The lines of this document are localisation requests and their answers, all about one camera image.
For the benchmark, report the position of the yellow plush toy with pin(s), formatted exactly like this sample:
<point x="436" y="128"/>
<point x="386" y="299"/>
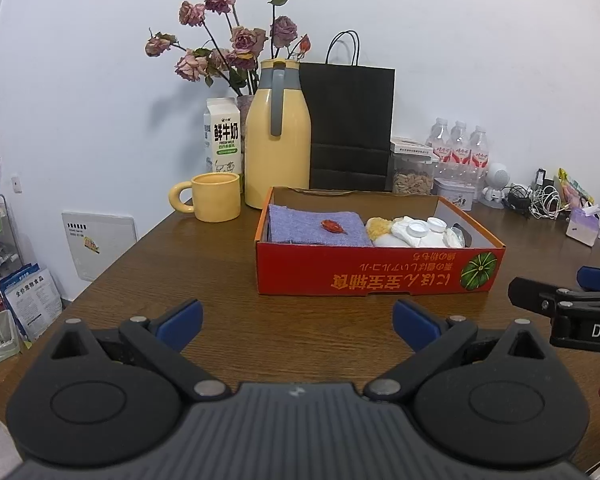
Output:
<point x="377" y="227"/>

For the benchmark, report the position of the black paper bag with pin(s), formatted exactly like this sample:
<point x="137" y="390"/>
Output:
<point x="350" y="120"/>

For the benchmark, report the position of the clear food container white lid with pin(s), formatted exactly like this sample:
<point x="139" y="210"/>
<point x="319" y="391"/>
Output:
<point x="412" y="180"/>

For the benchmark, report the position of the colourful snack packets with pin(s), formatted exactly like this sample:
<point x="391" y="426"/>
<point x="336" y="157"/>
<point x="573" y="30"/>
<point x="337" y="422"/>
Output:
<point x="575" y="190"/>

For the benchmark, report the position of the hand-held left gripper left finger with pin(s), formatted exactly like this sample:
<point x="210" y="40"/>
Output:
<point x="180" y="322"/>

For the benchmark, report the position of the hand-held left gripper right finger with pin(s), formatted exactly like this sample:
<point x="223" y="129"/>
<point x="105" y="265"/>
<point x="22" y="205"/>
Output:
<point x="417" y="325"/>

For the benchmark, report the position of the yellow thermos jug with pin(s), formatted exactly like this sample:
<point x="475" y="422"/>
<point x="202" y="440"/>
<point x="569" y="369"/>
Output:
<point x="277" y="160"/>

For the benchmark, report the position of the clear water bottle red label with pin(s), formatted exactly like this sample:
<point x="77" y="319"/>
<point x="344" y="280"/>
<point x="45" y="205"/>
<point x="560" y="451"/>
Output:
<point x="437" y="142"/>
<point x="458" y="147"/>
<point x="479" y="155"/>

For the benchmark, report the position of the pink flower vase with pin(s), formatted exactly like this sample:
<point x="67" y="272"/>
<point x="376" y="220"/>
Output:
<point x="244" y="110"/>

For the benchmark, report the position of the white robot toy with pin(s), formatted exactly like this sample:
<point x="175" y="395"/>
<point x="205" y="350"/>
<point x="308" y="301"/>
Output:
<point x="500" y="175"/>

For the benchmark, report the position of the white wall outlet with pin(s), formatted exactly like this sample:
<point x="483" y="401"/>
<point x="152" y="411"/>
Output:
<point x="15" y="184"/>

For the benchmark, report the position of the red cardboard box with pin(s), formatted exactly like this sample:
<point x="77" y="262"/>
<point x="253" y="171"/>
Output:
<point x="380" y="275"/>

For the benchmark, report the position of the white cloth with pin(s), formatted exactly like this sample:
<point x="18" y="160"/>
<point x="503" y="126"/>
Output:
<point x="397" y="225"/>

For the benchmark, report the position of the shiny disc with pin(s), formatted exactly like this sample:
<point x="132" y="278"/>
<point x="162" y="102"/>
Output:
<point x="464" y="237"/>

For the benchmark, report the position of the blue white brochures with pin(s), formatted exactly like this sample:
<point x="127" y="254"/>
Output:
<point x="30" y="305"/>

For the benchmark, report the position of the dried rose bouquet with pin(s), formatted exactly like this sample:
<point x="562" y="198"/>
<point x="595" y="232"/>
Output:
<point x="240" y="40"/>

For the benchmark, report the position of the white milk carton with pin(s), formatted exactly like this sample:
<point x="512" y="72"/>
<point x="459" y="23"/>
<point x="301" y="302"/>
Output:
<point x="225" y="135"/>

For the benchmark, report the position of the yellow mug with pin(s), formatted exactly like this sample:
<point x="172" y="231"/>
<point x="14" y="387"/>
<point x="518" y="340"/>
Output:
<point x="217" y="200"/>

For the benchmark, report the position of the lavender paper box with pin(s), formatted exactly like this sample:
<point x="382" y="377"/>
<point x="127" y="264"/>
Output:
<point x="582" y="230"/>

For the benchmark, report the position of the purple towel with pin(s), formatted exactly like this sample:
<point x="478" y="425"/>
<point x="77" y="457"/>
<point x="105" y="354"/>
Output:
<point x="300" y="225"/>

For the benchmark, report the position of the lavender tin box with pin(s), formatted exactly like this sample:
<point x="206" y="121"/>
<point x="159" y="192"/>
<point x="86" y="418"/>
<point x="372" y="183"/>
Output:
<point x="455" y="192"/>

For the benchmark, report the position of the small red clip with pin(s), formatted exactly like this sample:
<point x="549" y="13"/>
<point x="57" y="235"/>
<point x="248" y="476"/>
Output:
<point x="331" y="225"/>

